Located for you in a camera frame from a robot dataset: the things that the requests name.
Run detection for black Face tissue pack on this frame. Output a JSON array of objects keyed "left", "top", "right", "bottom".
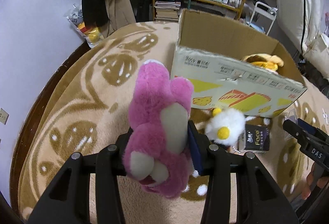
[{"left": 243, "top": 124, "right": 270, "bottom": 152}]

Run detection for yellow dog plush keychain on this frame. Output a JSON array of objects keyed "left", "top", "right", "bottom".
[{"left": 242, "top": 53, "right": 284, "bottom": 72}]

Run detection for white fluffy plush yellow pompoms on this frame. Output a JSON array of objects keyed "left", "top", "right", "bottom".
[{"left": 205, "top": 108, "right": 255, "bottom": 147}]

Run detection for pink plush bear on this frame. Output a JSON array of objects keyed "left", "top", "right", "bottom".
[{"left": 122, "top": 60, "right": 193, "bottom": 199}]

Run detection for person right hand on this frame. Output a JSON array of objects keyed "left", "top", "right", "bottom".
[{"left": 300, "top": 163, "right": 329, "bottom": 201}]

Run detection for open cardboard box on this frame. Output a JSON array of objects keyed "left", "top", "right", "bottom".
[{"left": 171, "top": 10, "right": 307, "bottom": 118}]

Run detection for white rolling cart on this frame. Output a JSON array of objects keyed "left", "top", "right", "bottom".
[{"left": 247, "top": 1, "right": 278, "bottom": 35}]

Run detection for cream folded mattress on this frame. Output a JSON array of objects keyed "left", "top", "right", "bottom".
[{"left": 269, "top": 0, "right": 329, "bottom": 55}]

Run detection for plastic bag of toys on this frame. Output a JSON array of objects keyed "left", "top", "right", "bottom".
[{"left": 65, "top": 4, "right": 104, "bottom": 49}]

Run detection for stack of books left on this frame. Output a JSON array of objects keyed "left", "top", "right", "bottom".
[{"left": 154, "top": 1, "right": 181, "bottom": 22}]

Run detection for wall socket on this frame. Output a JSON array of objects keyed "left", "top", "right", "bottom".
[{"left": 0, "top": 108, "right": 9, "bottom": 125}]

